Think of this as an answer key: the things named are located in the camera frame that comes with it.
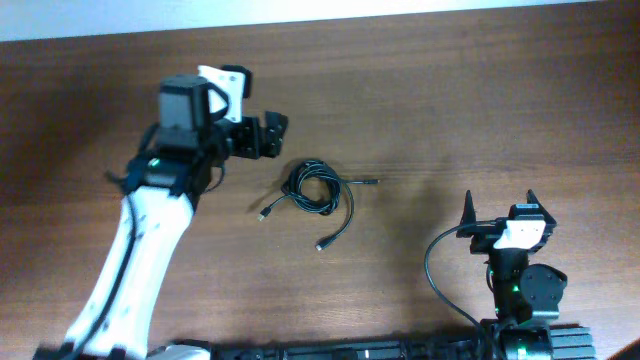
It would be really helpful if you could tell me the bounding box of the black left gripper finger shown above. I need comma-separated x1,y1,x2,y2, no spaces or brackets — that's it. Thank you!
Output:
264,111,289,135
259,130,283,158

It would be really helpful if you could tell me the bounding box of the black usb cable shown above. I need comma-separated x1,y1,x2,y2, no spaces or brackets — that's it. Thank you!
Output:
257,159,356,251

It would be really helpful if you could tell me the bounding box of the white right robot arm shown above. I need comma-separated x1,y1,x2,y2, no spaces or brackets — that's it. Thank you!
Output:
456,190,568,359

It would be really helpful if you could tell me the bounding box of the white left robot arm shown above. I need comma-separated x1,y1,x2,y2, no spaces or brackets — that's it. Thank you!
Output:
34,65,288,359

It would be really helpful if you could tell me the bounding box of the black right camera cable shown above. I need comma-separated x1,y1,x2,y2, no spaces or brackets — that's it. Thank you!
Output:
423,222,501,351

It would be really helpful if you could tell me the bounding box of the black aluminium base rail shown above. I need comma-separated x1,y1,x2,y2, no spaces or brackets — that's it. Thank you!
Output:
149,325,599,360

